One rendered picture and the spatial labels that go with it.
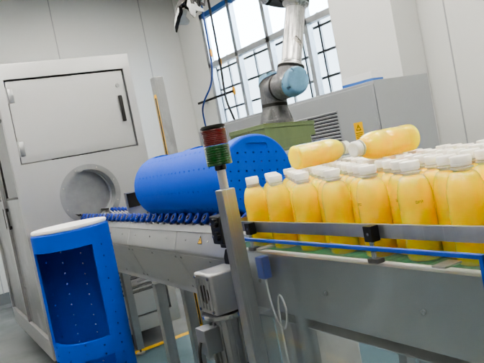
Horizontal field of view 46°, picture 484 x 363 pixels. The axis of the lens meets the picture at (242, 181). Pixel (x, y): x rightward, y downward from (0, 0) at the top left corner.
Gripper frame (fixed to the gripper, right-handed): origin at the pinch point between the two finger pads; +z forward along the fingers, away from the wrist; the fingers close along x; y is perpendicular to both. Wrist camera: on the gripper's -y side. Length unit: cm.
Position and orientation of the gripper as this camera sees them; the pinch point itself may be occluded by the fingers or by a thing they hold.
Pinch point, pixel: (183, 25)
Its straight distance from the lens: 226.6
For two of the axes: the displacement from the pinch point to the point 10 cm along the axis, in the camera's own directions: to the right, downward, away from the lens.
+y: 8.4, 1.2, 5.3
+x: -5.4, 1.5, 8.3
